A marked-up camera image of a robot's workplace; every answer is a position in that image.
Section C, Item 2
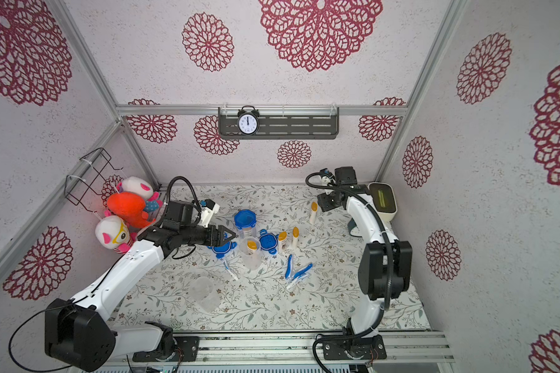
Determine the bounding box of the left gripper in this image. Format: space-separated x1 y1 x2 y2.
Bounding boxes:
181 224 237 246

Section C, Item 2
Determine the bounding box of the grey wall shelf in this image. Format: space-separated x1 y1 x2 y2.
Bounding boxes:
218 107 340 140

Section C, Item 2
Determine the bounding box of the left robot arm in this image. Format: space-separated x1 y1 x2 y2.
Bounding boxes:
44 199 236 371

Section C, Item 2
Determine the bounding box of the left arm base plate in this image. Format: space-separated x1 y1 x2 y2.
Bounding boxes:
132 336 200 363

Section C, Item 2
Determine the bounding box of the red plush toy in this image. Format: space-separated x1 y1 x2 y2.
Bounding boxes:
107 192 156 229

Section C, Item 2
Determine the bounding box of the black wire basket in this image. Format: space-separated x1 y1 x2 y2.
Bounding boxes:
63 147 122 213

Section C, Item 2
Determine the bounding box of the lower white pink plush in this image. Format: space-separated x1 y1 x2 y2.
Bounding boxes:
95 215 137 254

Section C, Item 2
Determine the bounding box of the teal alarm clock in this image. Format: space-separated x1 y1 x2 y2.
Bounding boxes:
348 219 362 237

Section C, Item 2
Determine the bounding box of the blue toothbrush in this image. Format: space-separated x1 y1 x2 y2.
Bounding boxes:
293 263 313 280
285 254 293 280

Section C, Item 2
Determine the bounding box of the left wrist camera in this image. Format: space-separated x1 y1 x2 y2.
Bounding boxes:
198 199 220 228

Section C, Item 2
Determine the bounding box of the white pink plush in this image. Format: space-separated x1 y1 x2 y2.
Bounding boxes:
116 177 160 201
95 215 137 254

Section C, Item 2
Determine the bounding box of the cream box with green window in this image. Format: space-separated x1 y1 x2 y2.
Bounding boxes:
368 182 398 222

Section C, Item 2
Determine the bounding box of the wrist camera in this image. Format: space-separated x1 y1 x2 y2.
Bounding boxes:
320 169 335 186
198 199 220 228

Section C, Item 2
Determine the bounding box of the upper white pink plush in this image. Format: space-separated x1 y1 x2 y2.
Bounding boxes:
116 177 160 201

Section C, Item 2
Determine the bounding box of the left blue container lid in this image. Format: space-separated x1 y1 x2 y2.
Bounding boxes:
210 242 237 260

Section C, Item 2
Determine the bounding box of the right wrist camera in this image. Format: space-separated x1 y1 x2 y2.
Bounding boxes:
320 169 335 186

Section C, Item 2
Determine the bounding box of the wrapped toothbrush lower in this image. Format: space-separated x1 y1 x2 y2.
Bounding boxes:
286 274 309 290

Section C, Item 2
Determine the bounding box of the black alarm clock on shelf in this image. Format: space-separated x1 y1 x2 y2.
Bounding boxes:
237 105 260 135

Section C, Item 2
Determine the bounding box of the clear plastic container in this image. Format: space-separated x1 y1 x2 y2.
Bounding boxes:
239 238 263 270
238 227 258 239
188 277 221 312

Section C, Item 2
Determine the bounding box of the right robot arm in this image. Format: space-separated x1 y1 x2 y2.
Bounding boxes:
306 166 412 348

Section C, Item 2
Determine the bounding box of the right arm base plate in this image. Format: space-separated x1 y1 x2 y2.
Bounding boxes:
321 334 387 361

